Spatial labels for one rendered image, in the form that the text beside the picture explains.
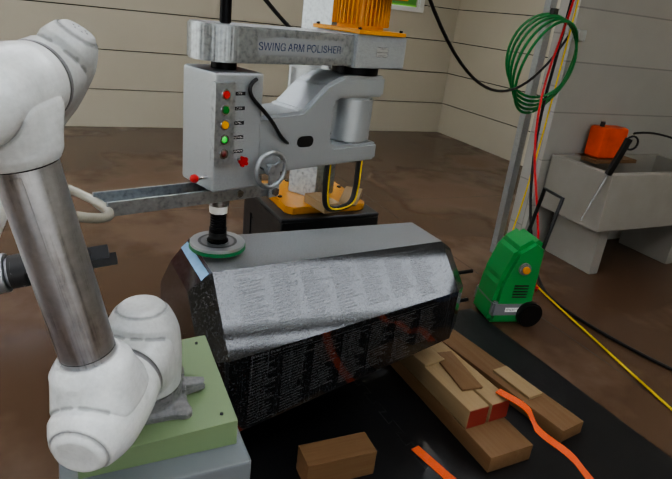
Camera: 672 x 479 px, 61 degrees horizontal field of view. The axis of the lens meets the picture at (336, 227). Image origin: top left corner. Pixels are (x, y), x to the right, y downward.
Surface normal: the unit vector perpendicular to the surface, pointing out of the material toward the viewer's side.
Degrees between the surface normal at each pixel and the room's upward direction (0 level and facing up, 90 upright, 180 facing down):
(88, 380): 50
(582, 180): 90
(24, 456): 0
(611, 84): 90
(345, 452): 0
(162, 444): 90
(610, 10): 90
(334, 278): 45
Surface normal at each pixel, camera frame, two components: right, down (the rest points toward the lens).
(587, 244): -0.90, 0.06
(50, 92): 1.00, 0.01
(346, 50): 0.68, 0.33
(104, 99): 0.42, 0.37
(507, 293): 0.20, 0.37
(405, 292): 0.43, -0.40
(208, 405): 0.08, -0.90
